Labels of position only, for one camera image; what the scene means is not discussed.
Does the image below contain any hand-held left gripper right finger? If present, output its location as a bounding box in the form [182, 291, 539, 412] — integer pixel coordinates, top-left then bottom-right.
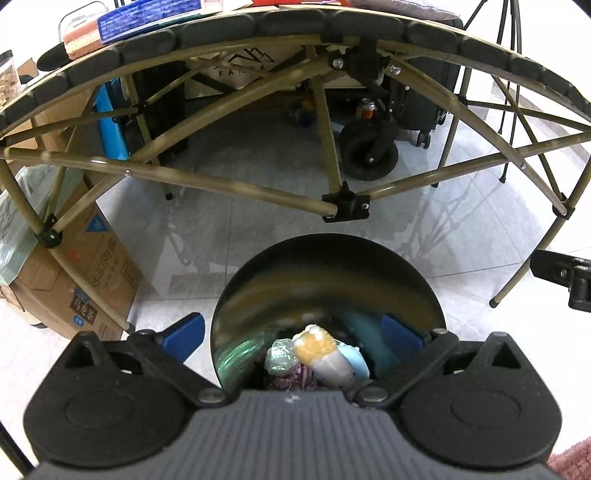
[353, 314, 529, 411]

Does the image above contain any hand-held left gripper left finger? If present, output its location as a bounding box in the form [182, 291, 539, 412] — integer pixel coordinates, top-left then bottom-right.
[59, 312, 234, 409]

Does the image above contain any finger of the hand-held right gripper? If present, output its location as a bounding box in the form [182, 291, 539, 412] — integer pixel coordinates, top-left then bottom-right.
[530, 249, 591, 287]
[568, 265, 591, 312]

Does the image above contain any black round trash bin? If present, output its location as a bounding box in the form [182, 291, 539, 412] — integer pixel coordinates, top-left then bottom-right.
[210, 234, 448, 393]

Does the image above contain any pink layered sponge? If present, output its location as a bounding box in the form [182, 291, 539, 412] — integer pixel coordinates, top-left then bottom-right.
[62, 17, 103, 61]

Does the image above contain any crumpled clear plastic wrap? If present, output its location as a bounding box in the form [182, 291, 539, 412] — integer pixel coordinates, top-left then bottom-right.
[265, 339, 301, 372]

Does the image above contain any black tripod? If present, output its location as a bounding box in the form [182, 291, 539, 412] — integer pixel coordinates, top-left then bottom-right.
[462, 0, 522, 183]

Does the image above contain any printed cardboard box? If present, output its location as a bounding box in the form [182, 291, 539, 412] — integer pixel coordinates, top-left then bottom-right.
[0, 203, 144, 340]

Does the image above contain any purple striped wrapper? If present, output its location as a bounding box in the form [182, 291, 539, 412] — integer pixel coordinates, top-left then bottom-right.
[270, 362, 319, 392]

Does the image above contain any pale green plastic bag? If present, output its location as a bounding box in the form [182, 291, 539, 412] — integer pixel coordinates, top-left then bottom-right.
[0, 164, 84, 284]

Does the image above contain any black suitcase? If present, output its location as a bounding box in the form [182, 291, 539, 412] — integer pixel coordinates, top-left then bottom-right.
[385, 18, 464, 148]

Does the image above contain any black case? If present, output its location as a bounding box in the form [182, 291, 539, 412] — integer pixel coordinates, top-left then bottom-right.
[131, 60, 190, 160]

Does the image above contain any plain cardboard box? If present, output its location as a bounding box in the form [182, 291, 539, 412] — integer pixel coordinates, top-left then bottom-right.
[16, 58, 100, 185]

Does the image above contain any clear jar black lid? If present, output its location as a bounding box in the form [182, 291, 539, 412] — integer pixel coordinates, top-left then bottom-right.
[0, 50, 21, 108]

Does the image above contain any blue striped cloth pack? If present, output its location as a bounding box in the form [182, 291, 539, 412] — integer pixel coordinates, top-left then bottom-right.
[97, 0, 206, 45]

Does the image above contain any folding camping table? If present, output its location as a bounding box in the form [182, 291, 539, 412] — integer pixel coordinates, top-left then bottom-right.
[0, 8, 591, 333]

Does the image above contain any clear plastic container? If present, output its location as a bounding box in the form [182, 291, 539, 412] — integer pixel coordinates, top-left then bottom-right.
[58, 1, 109, 40]

